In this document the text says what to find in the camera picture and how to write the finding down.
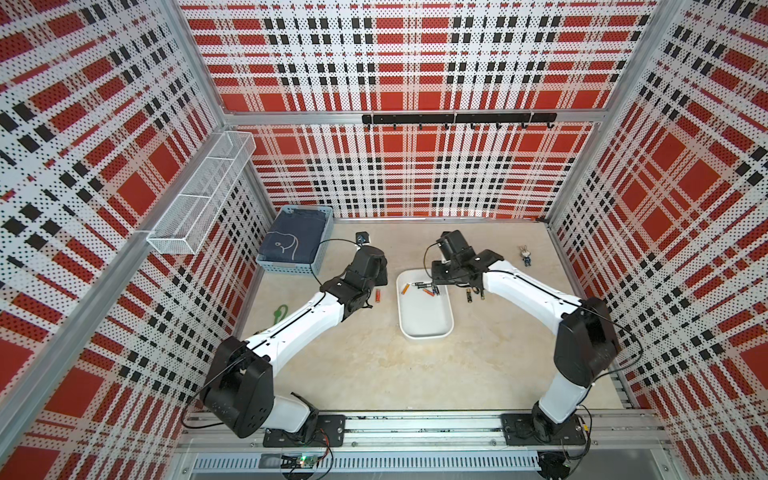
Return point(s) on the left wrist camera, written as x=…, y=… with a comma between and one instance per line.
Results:
x=362, y=238

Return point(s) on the green carabiner keychain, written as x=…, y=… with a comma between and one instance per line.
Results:
x=280, y=313

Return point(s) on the white wire mesh shelf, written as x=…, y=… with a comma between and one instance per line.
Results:
x=186, y=223

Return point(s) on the white oval storage box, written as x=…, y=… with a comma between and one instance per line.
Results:
x=424, y=314

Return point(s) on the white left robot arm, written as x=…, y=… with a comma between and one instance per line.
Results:
x=239, y=387

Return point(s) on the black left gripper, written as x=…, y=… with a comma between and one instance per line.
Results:
x=383, y=278

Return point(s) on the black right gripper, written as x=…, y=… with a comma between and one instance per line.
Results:
x=438, y=276

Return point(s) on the green circuit board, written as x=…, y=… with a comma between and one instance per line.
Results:
x=299, y=462

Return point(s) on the light blue plastic basket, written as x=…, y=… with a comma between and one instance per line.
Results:
x=297, y=268

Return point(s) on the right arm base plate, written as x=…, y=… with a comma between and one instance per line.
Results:
x=527, y=429

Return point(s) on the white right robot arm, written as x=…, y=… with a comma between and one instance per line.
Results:
x=586, y=339

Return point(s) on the small rabbit figure keychain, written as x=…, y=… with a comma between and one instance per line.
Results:
x=525, y=255

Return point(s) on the black hook rail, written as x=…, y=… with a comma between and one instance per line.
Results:
x=445, y=119

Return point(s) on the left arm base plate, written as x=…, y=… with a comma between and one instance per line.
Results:
x=327, y=429

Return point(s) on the folded blue denim garment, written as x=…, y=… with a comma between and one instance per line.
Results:
x=294, y=237

